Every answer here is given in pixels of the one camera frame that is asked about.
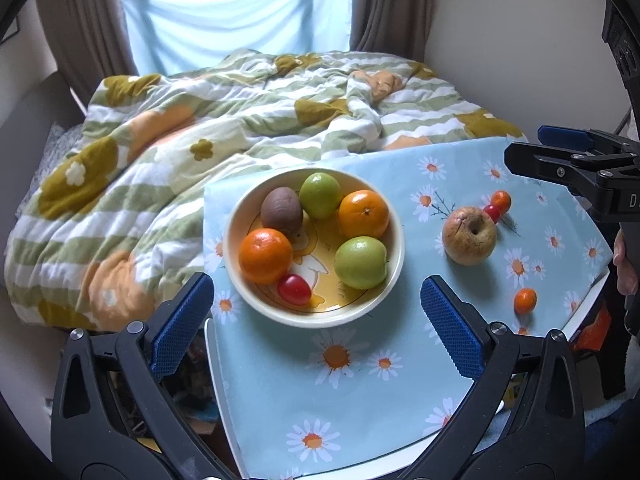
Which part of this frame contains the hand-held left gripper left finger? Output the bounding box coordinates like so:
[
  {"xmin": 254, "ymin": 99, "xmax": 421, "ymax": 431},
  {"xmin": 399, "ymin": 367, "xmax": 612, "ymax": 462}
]
[{"xmin": 50, "ymin": 271, "xmax": 236, "ymax": 480}]

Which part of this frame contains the orange object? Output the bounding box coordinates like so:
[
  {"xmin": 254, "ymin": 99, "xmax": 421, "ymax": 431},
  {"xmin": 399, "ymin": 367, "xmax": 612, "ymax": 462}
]
[{"xmin": 574, "ymin": 304, "xmax": 612, "ymax": 352}]

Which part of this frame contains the grey curtain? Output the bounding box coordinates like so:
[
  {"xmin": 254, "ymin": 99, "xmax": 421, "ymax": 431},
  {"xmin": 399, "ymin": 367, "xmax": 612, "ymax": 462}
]
[
  {"xmin": 350, "ymin": 0, "xmax": 434, "ymax": 64},
  {"xmin": 35, "ymin": 0, "xmax": 142, "ymax": 107}
]

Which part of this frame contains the person's right hand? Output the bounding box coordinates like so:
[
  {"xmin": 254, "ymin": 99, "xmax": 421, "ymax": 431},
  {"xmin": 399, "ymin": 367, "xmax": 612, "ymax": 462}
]
[{"xmin": 612, "ymin": 232, "xmax": 640, "ymax": 296}]

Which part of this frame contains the round white table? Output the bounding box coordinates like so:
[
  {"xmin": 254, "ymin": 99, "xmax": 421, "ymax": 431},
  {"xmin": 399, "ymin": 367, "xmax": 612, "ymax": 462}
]
[{"xmin": 202, "ymin": 265, "xmax": 613, "ymax": 480}]

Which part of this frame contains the grey patterned pillow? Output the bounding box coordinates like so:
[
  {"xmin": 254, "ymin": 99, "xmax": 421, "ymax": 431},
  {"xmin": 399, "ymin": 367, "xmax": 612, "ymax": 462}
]
[{"xmin": 25, "ymin": 124, "xmax": 87, "ymax": 198}]

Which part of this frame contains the brown kiwi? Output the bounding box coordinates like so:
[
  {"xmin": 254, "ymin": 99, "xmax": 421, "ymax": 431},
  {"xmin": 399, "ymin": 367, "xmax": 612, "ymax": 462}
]
[{"xmin": 261, "ymin": 186, "xmax": 304, "ymax": 240}]

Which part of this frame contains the green apple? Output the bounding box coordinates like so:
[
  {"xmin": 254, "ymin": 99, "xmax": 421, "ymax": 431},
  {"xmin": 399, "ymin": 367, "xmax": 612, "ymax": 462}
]
[
  {"xmin": 334, "ymin": 236, "xmax": 389, "ymax": 290},
  {"xmin": 299, "ymin": 172, "xmax": 342, "ymax": 220}
]

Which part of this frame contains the cream bowl with duck print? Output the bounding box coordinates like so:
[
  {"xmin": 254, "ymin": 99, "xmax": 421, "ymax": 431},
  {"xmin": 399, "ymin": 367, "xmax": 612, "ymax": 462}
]
[{"xmin": 222, "ymin": 167, "xmax": 405, "ymax": 329}]

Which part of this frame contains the grey bed headboard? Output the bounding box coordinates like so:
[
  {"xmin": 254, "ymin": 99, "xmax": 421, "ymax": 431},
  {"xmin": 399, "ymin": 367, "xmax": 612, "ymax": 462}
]
[{"xmin": 0, "ymin": 67, "xmax": 83, "ymax": 211}]

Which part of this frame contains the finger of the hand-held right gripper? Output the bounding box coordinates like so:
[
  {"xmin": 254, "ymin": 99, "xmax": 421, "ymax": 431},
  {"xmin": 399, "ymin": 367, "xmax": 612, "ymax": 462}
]
[
  {"xmin": 537, "ymin": 126, "xmax": 640, "ymax": 155},
  {"xmin": 504, "ymin": 141, "xmax": 603, "ymax": 196}
]

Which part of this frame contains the wrinkled brown apple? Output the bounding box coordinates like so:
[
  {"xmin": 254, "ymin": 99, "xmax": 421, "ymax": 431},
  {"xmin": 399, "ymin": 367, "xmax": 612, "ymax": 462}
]
[{"xmin": 442, "ymin": 205, "xmax": 497, "ymax": 265}]

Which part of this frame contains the light blue window cloth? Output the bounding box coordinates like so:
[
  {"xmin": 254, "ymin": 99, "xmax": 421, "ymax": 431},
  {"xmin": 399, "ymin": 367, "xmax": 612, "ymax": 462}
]
[{"xmin": 121, "ymin": 0, "xmax": 354, "ymax": 79}]

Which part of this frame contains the framed wall picture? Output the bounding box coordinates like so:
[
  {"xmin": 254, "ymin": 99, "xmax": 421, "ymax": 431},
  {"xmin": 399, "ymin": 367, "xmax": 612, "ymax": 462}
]
[{"xmin": 0, "ymin": 12, "xmax": 22, "ymax": 47}]

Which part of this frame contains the large orange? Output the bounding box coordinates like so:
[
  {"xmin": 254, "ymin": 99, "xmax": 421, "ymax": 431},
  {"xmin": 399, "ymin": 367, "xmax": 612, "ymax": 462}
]
[
  {"xmin": 338, "ymin": 190, "xmax": 390, "ymax": 239},
  {"xmin": 238, "ymin": 228, "xmax": 294, "ymax": 285}
]

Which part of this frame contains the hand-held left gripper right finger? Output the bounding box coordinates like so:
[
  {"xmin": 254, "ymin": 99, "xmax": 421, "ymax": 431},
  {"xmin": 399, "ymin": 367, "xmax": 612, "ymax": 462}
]
[{"xmin": 400, "ymin": 275, "xmax": 586, "ymax": 480}]

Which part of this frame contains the green striped floral blanket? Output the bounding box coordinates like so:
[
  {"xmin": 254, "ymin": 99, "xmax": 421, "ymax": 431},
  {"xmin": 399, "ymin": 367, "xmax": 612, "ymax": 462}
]
[{"xmin": 5, "ymin": 47, "xmax": 528, "ymax": 332}]

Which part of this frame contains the blue daisy print tablecloth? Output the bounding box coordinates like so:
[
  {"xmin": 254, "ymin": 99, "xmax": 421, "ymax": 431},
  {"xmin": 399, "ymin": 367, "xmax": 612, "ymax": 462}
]
[{"xmin": 202, "ymin": 135, "xmax": 613, "ymax": 466}]

